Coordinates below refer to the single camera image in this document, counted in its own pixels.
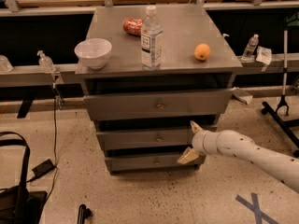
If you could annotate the grey drawer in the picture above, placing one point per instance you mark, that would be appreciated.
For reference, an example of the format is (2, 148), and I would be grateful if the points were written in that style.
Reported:
(149, 161)
(167, 137)
(165, 104)

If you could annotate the red soda can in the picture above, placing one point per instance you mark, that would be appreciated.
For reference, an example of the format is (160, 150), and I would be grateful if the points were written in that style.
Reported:
(132, 26)

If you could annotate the clear container at left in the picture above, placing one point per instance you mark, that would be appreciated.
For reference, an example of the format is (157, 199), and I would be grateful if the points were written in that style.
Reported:
(5, 65)

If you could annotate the black bag with strap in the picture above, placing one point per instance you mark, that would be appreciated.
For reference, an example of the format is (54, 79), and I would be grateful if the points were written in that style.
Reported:
(17, 204)

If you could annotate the white bowl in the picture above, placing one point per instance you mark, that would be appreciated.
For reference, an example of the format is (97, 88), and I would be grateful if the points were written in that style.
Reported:
(93, 53)

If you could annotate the small box on floor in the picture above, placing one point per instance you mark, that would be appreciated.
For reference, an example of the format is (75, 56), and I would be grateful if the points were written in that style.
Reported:
(242, 96)

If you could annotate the grey drawer cabinet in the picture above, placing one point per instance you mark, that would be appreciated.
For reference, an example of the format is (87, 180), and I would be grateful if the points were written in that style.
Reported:
(184, 28)

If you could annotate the black stand with pole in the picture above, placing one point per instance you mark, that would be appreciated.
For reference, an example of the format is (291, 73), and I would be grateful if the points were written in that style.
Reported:
(291, 22)

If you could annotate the small background water bottle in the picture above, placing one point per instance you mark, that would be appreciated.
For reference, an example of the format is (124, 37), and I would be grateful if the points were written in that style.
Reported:
(250, 47)

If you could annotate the orange fruit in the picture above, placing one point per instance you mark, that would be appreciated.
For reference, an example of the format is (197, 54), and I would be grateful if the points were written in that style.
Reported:
(202, 52)

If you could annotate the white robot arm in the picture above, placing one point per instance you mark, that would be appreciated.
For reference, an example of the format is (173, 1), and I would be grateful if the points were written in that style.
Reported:
(229, 143)

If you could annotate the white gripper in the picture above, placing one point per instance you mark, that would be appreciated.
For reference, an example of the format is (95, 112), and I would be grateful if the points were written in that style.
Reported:
(198, 142)

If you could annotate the white paper packet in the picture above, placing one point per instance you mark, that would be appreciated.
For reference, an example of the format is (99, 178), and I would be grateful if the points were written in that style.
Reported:
(264, 55)

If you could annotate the clear sanitizer pump bottle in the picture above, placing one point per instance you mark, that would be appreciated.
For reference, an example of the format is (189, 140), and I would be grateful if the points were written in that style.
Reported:
(46, 63)

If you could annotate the grey bottom drawer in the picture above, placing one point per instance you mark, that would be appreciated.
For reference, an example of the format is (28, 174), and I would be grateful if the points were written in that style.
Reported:
(149, 161)

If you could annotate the clear water bottle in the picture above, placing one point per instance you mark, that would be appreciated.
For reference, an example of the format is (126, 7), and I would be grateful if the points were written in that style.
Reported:
(151, 40)

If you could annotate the black power adapter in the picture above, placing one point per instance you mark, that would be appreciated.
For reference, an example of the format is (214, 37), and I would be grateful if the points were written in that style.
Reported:
(43, 168)

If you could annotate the long grey shelf rail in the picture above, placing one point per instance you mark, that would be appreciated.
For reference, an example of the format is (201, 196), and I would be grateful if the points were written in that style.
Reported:
(32, 75)

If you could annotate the grey top drawer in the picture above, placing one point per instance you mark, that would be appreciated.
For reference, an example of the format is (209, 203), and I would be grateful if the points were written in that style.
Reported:
(165, 104)

